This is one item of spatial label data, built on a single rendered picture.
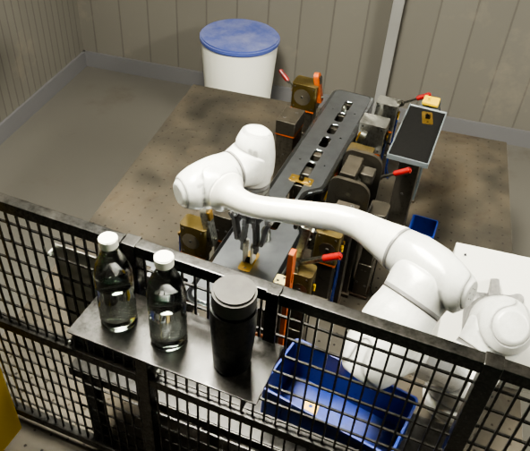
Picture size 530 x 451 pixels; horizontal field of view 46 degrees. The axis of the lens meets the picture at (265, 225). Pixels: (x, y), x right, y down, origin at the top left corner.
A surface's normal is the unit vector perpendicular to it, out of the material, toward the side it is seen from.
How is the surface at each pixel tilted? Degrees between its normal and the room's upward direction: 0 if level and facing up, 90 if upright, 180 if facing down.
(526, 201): 0
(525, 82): 90
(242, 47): 0
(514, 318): 40
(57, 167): 0
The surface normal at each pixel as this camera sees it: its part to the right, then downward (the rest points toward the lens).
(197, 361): 0.06, -0.75
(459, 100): -0.26, 0.62
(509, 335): -0.07, -0.19
